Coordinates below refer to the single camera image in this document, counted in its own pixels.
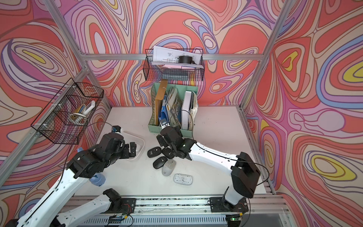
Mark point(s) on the magazines stack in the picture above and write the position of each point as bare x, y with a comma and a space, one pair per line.
173, 105

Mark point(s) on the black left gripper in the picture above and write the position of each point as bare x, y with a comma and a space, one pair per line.
128, 153

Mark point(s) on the white paper sheets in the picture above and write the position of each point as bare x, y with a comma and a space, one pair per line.
162, 55

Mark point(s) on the white binder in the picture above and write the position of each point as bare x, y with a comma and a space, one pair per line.
185, 110

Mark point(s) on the black mouse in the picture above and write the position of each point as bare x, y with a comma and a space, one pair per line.
154, 152
167, 152
159, 163

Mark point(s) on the brown folder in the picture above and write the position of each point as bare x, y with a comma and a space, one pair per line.
160, 93

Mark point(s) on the black wire basket back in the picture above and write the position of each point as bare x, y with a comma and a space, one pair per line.
173, 72

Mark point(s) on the white storage box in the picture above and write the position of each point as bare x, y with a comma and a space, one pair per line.
140, 144

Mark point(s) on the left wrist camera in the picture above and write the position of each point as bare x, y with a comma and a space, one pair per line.
116, 129

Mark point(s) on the black wire basket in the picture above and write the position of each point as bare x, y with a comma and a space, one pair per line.
73, 97
173, 72

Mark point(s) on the green file organizer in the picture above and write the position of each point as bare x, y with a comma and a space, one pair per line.
181, 92

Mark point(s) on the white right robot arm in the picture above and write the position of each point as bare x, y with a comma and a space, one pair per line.
243, 171

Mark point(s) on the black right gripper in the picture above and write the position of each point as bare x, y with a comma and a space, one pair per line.
162, 141

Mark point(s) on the blue booklet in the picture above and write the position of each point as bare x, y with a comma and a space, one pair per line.
163, 114

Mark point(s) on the black wire basket left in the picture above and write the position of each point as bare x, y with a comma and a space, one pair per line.
73, 97

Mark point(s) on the white upside-down mouse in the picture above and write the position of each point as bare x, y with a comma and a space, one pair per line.
183, 179

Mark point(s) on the black mouse front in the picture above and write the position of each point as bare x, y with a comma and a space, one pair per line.
159, 163

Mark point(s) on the black tape roll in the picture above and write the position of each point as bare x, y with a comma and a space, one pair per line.
184, 59

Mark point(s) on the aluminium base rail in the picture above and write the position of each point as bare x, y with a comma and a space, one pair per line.
263, 210

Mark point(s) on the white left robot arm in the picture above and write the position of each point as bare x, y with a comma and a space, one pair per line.
46, 213

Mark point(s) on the white remote control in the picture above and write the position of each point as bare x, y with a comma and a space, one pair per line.
89, 108

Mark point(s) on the grey mouse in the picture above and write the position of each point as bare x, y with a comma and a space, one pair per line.
168, 167

